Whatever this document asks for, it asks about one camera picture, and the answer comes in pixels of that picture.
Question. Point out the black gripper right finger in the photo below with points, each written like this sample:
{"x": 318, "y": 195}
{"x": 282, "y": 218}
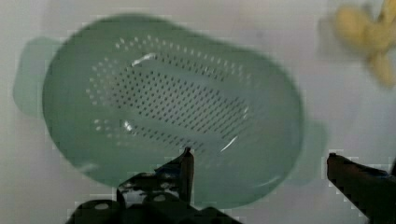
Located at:
{"x": 371, "y": 190}

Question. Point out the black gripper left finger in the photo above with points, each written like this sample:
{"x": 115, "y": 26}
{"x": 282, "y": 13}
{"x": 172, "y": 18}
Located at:
{"x": 174, "y": 177}

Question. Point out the yellow toy banana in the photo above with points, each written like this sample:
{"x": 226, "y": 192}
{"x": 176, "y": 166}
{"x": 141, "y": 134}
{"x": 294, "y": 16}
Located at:
{"x": 372, "y": 38}

